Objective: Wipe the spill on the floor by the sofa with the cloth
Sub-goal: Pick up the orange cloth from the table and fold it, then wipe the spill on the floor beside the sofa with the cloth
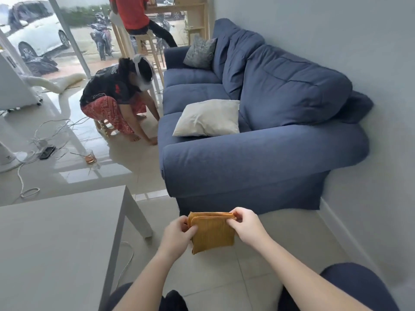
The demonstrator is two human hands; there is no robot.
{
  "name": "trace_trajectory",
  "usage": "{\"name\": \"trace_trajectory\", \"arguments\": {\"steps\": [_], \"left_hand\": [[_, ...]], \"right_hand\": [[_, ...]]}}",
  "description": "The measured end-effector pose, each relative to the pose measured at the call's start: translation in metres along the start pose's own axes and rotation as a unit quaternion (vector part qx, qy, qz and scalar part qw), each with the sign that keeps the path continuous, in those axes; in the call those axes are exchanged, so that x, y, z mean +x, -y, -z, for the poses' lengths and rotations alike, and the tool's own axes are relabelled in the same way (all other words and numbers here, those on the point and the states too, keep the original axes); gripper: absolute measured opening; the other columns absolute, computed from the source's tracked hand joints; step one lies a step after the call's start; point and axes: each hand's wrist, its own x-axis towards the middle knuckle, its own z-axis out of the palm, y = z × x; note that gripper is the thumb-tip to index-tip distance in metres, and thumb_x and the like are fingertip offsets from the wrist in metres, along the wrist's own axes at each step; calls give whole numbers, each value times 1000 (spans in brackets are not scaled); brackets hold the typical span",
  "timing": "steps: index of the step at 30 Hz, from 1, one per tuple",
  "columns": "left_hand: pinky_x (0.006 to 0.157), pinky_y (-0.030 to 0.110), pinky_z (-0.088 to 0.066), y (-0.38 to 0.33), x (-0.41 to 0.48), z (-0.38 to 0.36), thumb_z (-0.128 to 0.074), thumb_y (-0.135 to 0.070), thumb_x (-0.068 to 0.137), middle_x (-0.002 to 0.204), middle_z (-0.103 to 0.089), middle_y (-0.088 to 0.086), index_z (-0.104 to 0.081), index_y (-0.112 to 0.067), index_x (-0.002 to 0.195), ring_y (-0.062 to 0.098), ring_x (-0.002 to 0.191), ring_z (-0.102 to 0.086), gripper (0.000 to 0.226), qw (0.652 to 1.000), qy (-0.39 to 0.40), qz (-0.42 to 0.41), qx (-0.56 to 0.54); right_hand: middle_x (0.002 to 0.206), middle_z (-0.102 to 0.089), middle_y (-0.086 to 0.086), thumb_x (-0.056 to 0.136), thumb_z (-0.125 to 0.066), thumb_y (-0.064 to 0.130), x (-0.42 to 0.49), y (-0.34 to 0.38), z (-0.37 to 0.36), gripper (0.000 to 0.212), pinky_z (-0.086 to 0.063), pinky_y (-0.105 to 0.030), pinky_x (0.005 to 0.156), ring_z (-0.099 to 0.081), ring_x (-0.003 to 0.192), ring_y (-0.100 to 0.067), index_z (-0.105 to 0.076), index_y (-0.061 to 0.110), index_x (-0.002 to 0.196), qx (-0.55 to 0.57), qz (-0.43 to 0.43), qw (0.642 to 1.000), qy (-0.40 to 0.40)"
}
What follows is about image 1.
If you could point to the person's left hand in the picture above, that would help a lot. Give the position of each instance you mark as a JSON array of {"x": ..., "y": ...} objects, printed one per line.
[{"x": 173, "y": 239}]

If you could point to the person's right hand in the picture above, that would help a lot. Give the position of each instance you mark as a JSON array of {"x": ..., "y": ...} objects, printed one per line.
[{"x": 251, "y": 229}]

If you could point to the person's left thumb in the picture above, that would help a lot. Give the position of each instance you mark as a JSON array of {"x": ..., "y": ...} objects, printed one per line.
[{"x": 183, "y": 223}]

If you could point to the person's right thumb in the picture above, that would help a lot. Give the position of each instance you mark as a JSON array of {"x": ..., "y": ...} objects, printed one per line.
[{"x": 234, "y": 223}]

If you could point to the orange cloth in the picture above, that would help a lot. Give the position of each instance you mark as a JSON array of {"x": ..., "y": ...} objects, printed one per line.
[{"x": 212, "y": 234}]

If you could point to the person's left forearm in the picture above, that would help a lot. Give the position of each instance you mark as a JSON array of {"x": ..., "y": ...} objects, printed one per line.
[{"x": 146, "y": 281}]

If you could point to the person's right forearm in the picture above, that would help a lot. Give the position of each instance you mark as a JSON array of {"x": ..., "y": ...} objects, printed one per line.
[{"x": 301, "y": 278}]

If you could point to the blue fabric sofa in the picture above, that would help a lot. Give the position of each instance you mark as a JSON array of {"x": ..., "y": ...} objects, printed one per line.
[{"x": 246, "y": 165}]

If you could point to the white square pillow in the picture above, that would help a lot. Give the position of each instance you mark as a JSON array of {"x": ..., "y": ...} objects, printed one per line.
[{"x": 209, "y": 118}]

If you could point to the clear glass cup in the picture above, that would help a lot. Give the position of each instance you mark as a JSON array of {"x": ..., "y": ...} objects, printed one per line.
[{"x": 91, "y": 157}]

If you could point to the white baseboard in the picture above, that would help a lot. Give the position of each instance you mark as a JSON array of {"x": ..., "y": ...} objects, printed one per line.
[{"x": 350, "y": 236}]

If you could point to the small wooden stool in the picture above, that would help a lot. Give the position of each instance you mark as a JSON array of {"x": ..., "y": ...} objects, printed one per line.
[{"x": 105, "y": 127}]

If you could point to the white table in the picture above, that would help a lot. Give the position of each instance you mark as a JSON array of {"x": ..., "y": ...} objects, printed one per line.
[{"x": 55, "y": 242}]

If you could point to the person's right leg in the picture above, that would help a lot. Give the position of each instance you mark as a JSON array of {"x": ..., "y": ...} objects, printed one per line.
[{"x": 353, "y": 285}]

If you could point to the large blue sofa back cushion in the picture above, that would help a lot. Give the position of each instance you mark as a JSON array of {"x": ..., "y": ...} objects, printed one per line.
[{"x": 291, "y": 87}]

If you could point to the black phone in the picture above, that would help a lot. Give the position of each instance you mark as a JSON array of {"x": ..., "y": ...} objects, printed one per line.
[{"x": 47, "y": 152}]

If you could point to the white headset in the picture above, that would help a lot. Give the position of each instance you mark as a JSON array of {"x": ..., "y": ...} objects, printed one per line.
[{"x": 142, "y": 74}]

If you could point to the white power strip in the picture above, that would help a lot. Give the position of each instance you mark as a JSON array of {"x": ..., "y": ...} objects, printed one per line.
[{"x": 41, "y": 146}]

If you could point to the small blue sofa back cushion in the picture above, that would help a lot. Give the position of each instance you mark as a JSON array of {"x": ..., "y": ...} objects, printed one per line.
[{"x": 241, "y": 61}]

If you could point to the dark blue pillow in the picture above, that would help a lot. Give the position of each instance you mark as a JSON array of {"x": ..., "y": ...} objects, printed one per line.
[{"x": 356, "y": 106}]

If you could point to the grey patterned pillow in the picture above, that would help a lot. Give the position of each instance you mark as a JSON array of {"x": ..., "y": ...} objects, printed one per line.
[{"x": 200, "y": 51}]

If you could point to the tall wooden bar stool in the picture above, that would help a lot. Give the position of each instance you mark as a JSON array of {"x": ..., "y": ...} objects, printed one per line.
[{"x": 150, "y": 45}]

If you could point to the parked motorcycle behind desk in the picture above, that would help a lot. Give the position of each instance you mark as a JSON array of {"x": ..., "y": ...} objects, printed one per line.
[{"x": 163, "y": 25}]

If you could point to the white high chair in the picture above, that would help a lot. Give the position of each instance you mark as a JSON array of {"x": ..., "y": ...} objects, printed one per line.
[{"x": 120, "y": 32}]

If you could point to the upright dark motorcycle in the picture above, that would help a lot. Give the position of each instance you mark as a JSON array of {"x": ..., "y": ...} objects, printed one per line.
[{"x": 102, "y": 37}]

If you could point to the light wooden desk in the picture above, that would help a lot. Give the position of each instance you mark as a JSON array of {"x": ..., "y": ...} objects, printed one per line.
[{"x": 194, "y": 16}]

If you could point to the fallen dark motorcycle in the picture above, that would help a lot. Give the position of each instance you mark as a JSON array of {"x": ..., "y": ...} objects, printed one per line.
[{"x": 40, "y": 65}]

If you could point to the white portable air conditioner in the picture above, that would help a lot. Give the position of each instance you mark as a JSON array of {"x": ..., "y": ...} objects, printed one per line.
[{"x": 14, "y": 84}]

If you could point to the white car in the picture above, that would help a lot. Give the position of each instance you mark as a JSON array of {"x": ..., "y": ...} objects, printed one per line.
[{"x": 35, "y": 29}]

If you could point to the white pedestal fan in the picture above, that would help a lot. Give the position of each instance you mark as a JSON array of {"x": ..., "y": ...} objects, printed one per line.
[{"x": 9, "y": 157}]

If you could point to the grey glass door frame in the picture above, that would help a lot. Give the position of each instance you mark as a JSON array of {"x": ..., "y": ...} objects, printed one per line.
[{"x": 69, "y": 38}]

